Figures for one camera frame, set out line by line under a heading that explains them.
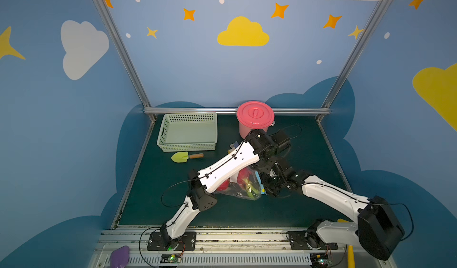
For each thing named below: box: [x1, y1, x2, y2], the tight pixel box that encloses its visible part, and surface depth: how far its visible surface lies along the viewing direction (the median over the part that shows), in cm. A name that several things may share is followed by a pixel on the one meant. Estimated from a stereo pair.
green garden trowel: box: [170, 151, 205, 164], surface depth 103 cm
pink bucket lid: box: [236, 100, 275, 130], surface depth 100 cm
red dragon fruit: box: [216, 167, 259, 199], surface depth 82 cm
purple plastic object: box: [110, 245, 130, 268], surface depth 72 cm
